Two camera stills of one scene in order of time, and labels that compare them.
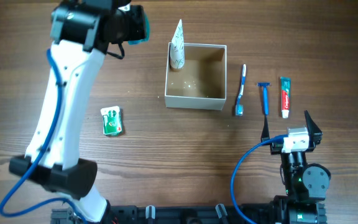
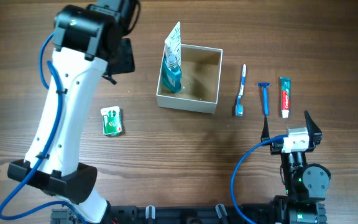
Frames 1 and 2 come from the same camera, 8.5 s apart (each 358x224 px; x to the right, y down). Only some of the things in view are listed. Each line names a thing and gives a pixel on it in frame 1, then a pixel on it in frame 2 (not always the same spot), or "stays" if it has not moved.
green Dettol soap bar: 112,120 stays
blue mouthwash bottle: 147,33 -> 171,78
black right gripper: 314,134 stays
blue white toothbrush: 239,108 stays
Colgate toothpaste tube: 286,96 stays
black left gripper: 138,30 -> 127,63
